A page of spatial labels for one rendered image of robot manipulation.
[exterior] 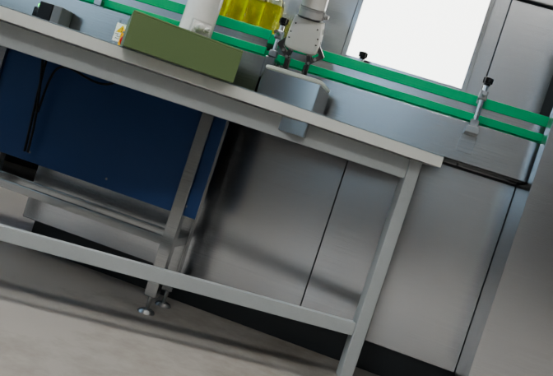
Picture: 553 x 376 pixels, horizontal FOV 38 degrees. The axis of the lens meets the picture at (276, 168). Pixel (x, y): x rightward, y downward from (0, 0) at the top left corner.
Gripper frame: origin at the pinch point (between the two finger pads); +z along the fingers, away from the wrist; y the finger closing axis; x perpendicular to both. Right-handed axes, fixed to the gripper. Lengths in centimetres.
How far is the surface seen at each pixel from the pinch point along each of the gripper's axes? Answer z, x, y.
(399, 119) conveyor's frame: 7.5, -13.3, -33.7
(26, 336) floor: 70, 73, 33
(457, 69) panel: -10, -37, -46
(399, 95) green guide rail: 0.8, -17.2, -31.2
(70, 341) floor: 72, 65, 25
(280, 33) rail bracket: -7.4, -8.0, 8.9
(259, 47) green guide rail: -1.1, -9.7, 14.3
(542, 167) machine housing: 4, 5, -76
